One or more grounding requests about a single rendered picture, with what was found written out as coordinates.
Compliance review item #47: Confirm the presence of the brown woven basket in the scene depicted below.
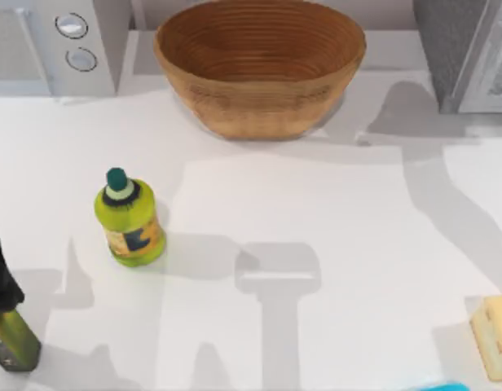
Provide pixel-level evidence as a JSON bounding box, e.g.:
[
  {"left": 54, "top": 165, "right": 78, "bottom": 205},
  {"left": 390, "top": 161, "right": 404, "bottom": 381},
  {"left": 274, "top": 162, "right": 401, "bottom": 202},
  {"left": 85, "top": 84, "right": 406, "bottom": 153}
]
[{"left": 152, "top": 0, "right": 368, "bottom": 142}]

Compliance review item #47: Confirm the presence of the pale microwave oven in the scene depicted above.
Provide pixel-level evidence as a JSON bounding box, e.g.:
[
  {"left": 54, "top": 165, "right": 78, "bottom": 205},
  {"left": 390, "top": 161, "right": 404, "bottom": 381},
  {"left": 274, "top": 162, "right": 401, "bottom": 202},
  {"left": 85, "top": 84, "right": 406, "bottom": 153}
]
[{"left": 0, "top": 0, "right": 133, "bottom": 99}]

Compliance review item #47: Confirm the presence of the small microwave knob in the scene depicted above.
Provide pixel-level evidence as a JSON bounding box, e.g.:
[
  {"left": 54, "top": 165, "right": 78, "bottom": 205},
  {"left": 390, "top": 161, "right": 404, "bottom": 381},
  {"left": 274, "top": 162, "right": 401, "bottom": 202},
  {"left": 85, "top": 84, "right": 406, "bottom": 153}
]
[{"left": 64, "top": 46, "right": 99, "bottom": 73}]

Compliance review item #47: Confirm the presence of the large microwave knob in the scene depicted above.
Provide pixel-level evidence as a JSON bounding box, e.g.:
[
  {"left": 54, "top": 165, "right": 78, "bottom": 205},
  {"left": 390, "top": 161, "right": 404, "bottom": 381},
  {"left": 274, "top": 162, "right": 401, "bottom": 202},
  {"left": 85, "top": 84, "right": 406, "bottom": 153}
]
[{"left": 54, "top": 11, "right": 90, "bottom": 39}]

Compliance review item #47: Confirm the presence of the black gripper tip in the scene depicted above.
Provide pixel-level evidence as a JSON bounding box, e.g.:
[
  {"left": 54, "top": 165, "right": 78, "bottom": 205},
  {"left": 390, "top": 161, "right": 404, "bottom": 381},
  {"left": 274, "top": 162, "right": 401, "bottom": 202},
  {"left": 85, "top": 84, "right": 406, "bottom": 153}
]
[{"left": 0, "top": 206, "right": 26, "bottom": 315}]

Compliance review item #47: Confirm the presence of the light blue object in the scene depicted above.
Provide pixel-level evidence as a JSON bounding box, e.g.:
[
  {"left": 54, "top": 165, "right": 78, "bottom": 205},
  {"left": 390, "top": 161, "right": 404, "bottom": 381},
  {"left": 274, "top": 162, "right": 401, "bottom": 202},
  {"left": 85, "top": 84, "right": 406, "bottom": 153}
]
[{"left": 427, "top": 380, "right": 471, "bottom": 391}]

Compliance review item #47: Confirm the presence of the olive green square bottle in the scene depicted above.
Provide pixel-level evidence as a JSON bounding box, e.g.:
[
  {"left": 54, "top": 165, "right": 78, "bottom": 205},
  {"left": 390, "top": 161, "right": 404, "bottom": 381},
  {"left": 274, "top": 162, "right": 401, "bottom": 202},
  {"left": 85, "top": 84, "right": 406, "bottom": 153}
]
[{"left": 0, "top": 307, "right": 42, "bottom": 374}]

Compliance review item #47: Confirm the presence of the pale yellow block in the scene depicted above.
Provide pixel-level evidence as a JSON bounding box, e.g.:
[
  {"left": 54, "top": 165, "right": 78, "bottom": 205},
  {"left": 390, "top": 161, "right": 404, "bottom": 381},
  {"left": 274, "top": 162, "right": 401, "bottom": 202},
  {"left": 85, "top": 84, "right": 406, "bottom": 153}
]
[{"left": 468, "top": 295, "right": 502, "bottom": 384}]

